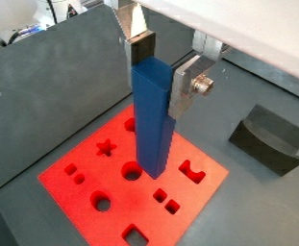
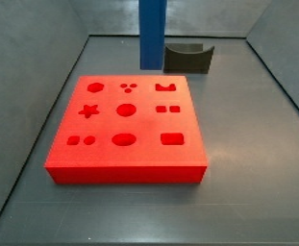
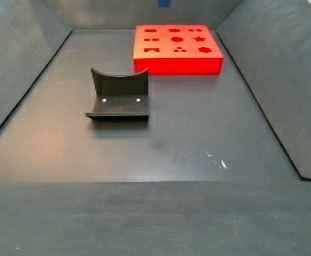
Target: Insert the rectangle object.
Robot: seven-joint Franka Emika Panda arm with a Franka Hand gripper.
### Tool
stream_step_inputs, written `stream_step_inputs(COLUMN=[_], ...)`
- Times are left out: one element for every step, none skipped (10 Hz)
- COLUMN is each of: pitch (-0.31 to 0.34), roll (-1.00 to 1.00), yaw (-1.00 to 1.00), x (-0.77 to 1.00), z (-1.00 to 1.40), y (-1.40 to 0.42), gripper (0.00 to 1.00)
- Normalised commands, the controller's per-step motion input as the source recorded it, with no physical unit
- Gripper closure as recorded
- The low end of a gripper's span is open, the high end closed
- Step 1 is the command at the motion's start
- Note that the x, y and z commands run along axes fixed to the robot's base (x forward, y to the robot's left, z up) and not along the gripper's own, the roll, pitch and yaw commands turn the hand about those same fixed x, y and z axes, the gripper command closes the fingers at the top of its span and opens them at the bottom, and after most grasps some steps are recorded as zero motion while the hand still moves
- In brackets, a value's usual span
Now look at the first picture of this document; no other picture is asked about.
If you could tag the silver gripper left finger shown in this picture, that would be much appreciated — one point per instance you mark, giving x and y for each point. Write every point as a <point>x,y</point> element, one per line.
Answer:
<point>136,36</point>

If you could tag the blue rectangular block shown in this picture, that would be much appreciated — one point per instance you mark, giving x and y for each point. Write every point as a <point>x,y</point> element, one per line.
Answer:
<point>154,124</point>

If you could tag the black curved block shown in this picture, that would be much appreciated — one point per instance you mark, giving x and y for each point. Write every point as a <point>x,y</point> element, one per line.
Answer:
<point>269,138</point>

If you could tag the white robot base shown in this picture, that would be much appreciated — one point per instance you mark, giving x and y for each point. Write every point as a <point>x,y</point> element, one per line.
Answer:
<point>51,12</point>

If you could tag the red shape sorter board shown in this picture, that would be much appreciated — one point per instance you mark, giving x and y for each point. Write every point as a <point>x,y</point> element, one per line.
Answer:
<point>111,198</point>

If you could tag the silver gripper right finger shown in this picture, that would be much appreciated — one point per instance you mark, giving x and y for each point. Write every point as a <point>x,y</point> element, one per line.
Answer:
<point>191,74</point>

